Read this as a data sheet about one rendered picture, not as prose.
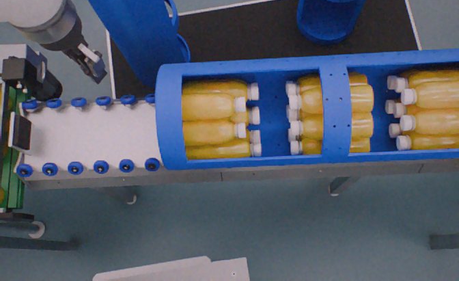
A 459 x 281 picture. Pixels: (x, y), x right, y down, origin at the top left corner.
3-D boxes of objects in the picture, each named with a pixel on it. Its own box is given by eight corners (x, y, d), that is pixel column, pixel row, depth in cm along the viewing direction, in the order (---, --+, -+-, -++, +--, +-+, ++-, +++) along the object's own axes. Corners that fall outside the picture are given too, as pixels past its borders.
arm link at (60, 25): (28, -43, 69) (46, -19, 74) (-15, 6, 67) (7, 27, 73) (77, -10, 67) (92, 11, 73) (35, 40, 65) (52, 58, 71)
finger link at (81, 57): (74, 28, 78) (80, 32, 78) (98, 57, 89) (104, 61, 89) (58, 46, 78) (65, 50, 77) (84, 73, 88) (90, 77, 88)
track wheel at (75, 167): (68, 176, 142) (70, 171, 144) (83, 176, 142) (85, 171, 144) (65, 164, 140) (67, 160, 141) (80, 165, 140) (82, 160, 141)
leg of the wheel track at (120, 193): (136, 204, 235) (95, 184, 174) (124, 204, 235) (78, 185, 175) (136, 192, 236) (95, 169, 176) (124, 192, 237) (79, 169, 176)
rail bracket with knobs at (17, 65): (37, 96, 155) (22, 84, 145) (16, 96, 155) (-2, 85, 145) (39, 67, 157) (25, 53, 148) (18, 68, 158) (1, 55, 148)
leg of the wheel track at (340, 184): (340, 195, 231) (371, 173, 170) (328, 196, 231) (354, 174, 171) (339, 183, 233) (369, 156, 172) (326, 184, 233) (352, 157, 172)
